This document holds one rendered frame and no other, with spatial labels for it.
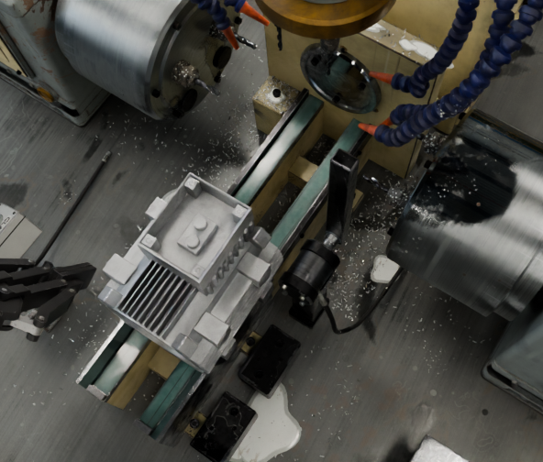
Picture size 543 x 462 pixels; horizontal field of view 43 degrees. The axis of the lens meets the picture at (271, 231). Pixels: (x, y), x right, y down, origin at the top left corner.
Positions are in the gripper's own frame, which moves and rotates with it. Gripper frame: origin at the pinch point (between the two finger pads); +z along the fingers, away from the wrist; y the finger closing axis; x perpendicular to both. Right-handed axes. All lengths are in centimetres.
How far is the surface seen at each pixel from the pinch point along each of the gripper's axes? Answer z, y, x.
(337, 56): 34, -6, -38
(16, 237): 11.5, 16.5, 5.7
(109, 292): 9.7, -1.0, 3.3
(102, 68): 24.3, 23.6, -19.5
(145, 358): 27.0, -4.1, 17.5
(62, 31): 24.3, 32.7, -21.2
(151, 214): 17.3, 2.2, -6.7
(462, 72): 48, -21, -46
